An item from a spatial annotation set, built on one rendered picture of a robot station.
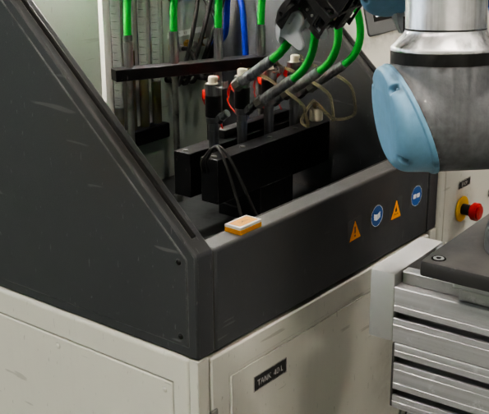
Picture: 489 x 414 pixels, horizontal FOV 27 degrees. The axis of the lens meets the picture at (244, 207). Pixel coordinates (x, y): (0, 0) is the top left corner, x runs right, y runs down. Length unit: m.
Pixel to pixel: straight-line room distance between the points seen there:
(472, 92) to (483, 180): 1.08
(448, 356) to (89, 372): 0.63
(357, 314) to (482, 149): 0.76
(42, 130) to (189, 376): 0.43
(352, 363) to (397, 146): 0.82
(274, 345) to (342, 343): 0.21
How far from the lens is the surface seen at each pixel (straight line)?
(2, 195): 1.68
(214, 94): 1.77
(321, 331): 1.73
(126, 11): 1.89
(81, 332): 1.64
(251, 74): 1.71
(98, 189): 1.51
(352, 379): 1.86
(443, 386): 1.28
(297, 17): 1.60
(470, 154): 1.10
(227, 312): 1.50
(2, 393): 1.87
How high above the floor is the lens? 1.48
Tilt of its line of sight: 19 degrees down
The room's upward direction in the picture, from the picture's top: straight up
